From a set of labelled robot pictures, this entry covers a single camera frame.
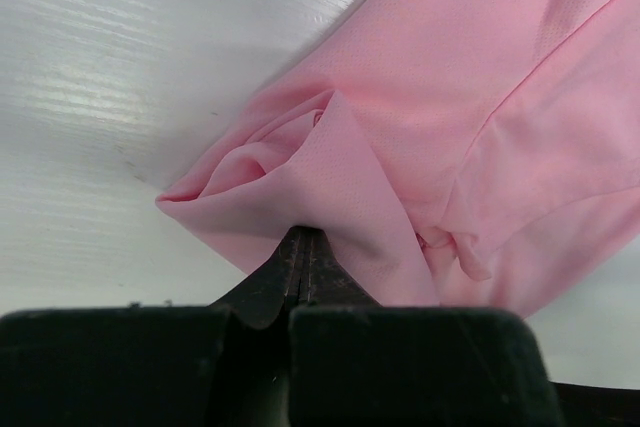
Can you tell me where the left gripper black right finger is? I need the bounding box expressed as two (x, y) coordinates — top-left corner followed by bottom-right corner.
(289, 229), (563, 426)

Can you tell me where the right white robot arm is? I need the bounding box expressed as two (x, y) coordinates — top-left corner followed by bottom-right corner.
(553, 382), (640, 427)

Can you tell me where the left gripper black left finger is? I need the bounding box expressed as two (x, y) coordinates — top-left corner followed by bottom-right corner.
(1, 228), (306, 426)

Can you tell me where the pink t-shirt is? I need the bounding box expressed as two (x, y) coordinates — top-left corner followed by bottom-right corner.
(157, 0), (639, 316)

